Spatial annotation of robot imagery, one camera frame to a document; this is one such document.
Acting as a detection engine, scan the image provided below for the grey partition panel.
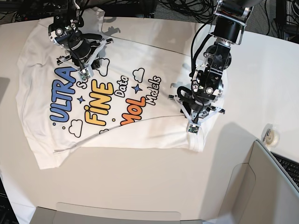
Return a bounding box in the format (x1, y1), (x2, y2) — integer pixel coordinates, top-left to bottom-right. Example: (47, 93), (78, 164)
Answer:
(30, 203), (205, 224)
(216, 140), (299, 224)

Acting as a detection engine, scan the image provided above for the clear tape roll dispenser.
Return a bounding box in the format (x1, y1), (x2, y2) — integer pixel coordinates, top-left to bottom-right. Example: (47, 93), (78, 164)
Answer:
(261, 123), (280, 148)

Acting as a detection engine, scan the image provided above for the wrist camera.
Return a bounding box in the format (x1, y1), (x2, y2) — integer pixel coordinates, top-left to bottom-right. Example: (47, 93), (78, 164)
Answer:
(187, 122), (201, 134)
(78, 66), (94, 81)

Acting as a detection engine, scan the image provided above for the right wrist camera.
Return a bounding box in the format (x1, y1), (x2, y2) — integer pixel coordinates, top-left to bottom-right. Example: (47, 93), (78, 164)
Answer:
(78, 66), (94, 81)

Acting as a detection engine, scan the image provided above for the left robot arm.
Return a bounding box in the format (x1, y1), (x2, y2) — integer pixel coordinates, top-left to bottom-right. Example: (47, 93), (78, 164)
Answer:
(169, 0), (256, 134)

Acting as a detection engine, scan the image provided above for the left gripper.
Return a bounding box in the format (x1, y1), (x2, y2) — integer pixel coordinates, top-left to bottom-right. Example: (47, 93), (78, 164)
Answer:
(168, 95), (225, 129)

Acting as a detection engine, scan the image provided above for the grey partition panel right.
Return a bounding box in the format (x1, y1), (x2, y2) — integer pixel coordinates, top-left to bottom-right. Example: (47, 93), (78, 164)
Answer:
(216, 140), (299, 224)

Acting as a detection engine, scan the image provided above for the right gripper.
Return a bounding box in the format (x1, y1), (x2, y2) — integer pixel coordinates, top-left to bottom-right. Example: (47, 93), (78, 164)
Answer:
(57, 38), (114, 72)

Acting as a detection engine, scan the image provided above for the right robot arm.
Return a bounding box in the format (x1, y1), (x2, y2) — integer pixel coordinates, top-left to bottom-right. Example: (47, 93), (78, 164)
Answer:
(48, 0), (113, 81)

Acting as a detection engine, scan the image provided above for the black cable bundle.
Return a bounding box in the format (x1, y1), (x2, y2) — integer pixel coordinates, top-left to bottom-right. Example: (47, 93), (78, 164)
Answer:
(158, 0), (299, 42)

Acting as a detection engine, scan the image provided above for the black keyboard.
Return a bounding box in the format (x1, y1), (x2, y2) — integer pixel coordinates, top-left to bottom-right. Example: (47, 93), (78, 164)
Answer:
(270, 152), (299, 197)

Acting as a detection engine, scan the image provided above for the white printed t-shirt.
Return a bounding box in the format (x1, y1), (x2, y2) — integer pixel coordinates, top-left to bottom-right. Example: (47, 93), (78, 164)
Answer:
(16, 18), (218, 169)

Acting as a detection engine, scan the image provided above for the grey partition panel bottom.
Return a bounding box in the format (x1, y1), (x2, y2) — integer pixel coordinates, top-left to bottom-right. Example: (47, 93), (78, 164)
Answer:
(30, 203), (205, 224)

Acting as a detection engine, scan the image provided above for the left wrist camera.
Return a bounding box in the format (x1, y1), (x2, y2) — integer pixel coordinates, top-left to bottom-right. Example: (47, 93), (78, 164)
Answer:
(187, 122), (201, 134)

